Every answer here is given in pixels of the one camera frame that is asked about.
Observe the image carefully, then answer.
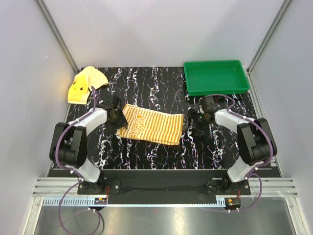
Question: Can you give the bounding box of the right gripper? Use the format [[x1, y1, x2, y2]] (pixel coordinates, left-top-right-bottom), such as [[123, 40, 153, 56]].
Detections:
[[182, 109, 211, 136]]

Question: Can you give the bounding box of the orange striped towel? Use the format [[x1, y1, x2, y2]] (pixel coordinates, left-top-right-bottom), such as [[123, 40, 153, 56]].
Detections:
[[116, 104, 184, 145]]

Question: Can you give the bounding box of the yellow chick towel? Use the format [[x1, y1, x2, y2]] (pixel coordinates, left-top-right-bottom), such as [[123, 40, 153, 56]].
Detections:
[[67, 66, 109, 105]]

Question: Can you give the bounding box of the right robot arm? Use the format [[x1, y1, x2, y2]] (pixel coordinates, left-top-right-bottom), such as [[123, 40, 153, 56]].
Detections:
[[184, 94, 277, 194]]

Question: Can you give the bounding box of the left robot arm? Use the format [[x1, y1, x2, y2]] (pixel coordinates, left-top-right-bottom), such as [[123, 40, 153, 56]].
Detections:
[[49, 96, 128, 194]]

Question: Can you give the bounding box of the green plastic tray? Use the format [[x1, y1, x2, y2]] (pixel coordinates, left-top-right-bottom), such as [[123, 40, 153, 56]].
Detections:
[[183, 60, 250, 96]]

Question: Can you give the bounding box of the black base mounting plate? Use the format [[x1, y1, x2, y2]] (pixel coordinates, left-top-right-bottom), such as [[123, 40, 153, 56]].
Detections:
[[78, 169, 251, 206]]

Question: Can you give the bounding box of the left connector box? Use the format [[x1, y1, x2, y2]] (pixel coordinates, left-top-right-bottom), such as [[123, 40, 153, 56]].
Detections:
[[94, 197, 108, 206]]

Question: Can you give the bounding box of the connector box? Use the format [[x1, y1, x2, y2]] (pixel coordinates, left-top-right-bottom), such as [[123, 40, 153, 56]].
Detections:
[[224, 197, 241, 212], [94, 197, 108, 206]]

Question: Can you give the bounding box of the right connector box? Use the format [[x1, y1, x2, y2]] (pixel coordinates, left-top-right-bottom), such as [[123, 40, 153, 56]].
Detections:
[[224, 197, 241, 212]]

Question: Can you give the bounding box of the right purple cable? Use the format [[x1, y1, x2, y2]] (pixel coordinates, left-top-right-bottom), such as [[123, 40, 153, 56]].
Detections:
[[202, 94, 274, 212]]

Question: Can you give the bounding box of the aluminium frame rail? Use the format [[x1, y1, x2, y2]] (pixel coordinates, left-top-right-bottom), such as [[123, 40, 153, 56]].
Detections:
[[32, 177, 297, 208]]

